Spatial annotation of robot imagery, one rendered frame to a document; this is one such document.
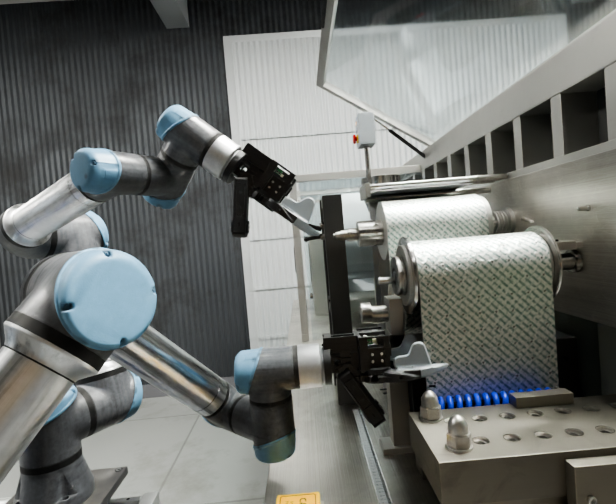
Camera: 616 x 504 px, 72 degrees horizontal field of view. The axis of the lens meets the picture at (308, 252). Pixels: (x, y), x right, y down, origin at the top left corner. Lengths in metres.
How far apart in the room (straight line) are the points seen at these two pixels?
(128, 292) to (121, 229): 3.62
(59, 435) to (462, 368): 0.82
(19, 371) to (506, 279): 0.72
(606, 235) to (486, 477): 0.46
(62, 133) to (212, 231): 1.58
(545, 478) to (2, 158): 4.53
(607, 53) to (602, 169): 0.19
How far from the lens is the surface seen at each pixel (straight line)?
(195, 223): 3.96
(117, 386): 1.14
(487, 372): 0.84
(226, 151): 0.81
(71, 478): 1.12
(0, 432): 0.55
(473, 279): 0.80
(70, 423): 1.09
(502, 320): 0.83
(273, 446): 0.79
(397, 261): 0.79
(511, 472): 0.68
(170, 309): 4.06
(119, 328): 0.53
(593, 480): 0.71
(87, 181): 0.78
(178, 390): 0.79
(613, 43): 0.90
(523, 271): 0.83
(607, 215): 0.88
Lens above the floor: 1.34
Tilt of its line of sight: 2 degrees down
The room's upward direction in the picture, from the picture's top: 5 degrees counter-clockwise
